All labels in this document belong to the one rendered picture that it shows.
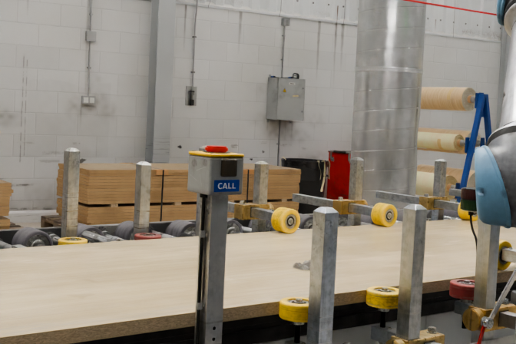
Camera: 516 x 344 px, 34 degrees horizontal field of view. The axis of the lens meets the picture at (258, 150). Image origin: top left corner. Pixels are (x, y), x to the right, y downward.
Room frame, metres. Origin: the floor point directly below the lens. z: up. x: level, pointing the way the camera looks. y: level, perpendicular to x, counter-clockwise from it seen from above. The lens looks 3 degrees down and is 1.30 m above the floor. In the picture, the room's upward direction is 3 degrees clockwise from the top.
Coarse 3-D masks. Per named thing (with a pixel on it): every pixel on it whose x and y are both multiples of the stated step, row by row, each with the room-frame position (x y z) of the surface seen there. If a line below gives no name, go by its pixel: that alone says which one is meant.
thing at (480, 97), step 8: (480, 96) 8.75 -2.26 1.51; (480, 104) 8.72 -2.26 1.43; (488, 104) 8.77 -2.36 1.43; (480, 112) 8.70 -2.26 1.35; (488, 112) 8.77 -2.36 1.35; (480, 120) 8.70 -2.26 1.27; (488, 120) 8.78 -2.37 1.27; (472, 128) 8.72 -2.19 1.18; (488, 128) 8.78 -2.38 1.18; (472, 136) 8.69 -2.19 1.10; (488, 136) 8.80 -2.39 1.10; (472, 144) 8.66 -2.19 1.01; (480, 144) 8.82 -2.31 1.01; (472, 152) 8.66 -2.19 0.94; (464, 168) 8.66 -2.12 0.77; (464, 176) 8.64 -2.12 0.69; (456, 184) 8.63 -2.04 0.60; (464, 184) 8.61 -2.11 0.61
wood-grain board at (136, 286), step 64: (0, 256) 2.08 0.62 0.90; (64, 256) 2.12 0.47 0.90; (128, 256) 2.16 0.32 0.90; (192, 256) 2.21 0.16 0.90; (256, 256) 2.25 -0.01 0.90; (384, 256) 2.35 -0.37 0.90; (448, 256) 2.40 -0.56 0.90; (0, 320) 1.49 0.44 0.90; (64, 320) 1.51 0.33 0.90; (128, 320) 1.53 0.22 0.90; (192, 320) 1.62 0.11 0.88
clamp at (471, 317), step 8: (512, 304) 1.96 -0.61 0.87; (464, 312) 1.91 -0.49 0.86; (472, 312) 1.89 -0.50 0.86; (480, 312) 1.88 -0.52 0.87; (488, 312) 1.89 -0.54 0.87; (512, 312) 1.94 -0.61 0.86; (464, 320) 1.90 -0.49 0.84; (472, 320) 1.88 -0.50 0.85; (480, 320) 1.87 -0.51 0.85; (496, 320) 1.91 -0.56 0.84; (472, 328) 1.88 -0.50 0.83; (480, 328) 1.88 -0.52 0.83; (496, 328) 1.91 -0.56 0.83
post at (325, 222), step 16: (320, 208) 1.61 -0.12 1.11; (320, 224) 1.60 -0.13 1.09; (336, 224) 1.61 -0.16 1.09; (320, 240) 1.60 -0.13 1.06; (336, 240) 1.61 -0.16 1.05; (320, 256) 1.59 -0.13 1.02; (320, 272) 1.59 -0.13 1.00; (320, 288) 1.59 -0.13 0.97; (320, 304) 1.59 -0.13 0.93; (320, 320) 1.59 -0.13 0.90; (320, 336) 1.59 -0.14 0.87
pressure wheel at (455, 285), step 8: (456, 280) 2.02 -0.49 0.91; (464, 280) 2.01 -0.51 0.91; (472, 280) 2.03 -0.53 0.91; (456, 288) 1.98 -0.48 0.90; (464, 288) 1.97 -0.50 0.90; (472, 288) 1.97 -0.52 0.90; (456, 296) 1.98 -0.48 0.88; (464, 296) 1.97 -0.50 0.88; (472, 296) 1.97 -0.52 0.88; (464, 328) 2.00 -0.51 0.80
